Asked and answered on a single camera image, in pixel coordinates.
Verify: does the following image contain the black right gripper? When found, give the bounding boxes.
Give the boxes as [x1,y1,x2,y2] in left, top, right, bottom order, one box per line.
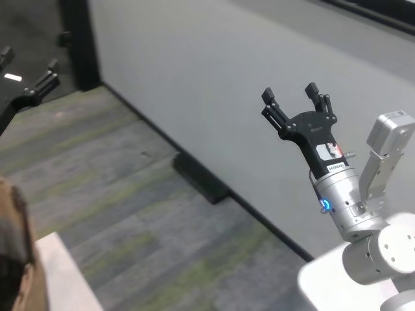
[261,82,350,178]

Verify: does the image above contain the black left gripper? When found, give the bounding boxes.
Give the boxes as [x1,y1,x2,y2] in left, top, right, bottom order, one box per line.
[0,46,61,137]

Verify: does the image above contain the tan and grey wicker basket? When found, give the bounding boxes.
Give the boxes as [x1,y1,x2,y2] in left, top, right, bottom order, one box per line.
[0,177,48,311]

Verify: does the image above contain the black floor box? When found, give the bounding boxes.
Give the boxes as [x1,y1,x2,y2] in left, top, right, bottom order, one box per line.
[173,152,230,205]

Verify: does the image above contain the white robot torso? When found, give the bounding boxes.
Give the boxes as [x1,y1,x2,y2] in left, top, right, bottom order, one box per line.
[298,249,415,311]

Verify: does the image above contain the black door frame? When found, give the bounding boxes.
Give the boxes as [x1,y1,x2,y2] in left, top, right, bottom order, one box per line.
[61,0,102,93]

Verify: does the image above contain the pale square block pedestal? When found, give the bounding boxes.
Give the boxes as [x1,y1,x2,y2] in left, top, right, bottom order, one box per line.
[33,233,104,311]

